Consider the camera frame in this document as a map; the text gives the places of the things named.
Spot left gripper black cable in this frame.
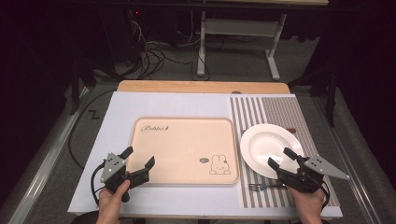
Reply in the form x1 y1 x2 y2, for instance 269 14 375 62
90 162 108 207

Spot beige rabbit print tray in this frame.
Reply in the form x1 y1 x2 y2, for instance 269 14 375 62
125 116 241 187

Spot white table cover board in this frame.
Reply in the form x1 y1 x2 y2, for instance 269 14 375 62
67 91 344 218

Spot person's right hand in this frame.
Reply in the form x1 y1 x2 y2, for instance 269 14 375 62
286 186 325 217

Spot wooden handled steel fork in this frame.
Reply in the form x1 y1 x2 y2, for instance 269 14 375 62
247 182 286 192

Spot aluminium floor rail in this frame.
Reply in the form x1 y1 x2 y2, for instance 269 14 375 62
0 86 92 224

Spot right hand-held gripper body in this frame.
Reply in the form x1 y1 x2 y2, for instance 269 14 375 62
276 154 350 194

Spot person's left hand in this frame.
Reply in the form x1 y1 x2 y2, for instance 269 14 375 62
97 179 131 216

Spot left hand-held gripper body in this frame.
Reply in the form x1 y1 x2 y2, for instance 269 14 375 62
100 152 150 203

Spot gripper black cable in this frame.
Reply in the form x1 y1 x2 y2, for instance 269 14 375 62
319 180 331 210
90 162 108 207

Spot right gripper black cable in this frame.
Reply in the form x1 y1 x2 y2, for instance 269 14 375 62
319 180 331 210

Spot tangle of floor cables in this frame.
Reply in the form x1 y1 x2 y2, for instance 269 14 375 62
124 8 211 82

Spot white deep plate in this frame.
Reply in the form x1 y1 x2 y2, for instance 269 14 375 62
239 123 305 180

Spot white metal stand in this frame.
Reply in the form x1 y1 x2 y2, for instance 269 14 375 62
196 0 330 82

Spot long black floor cable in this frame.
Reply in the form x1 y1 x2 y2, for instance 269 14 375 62
67 88 119 171

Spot striped grey white placemat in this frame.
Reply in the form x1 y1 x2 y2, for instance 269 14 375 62
229 95 341 209

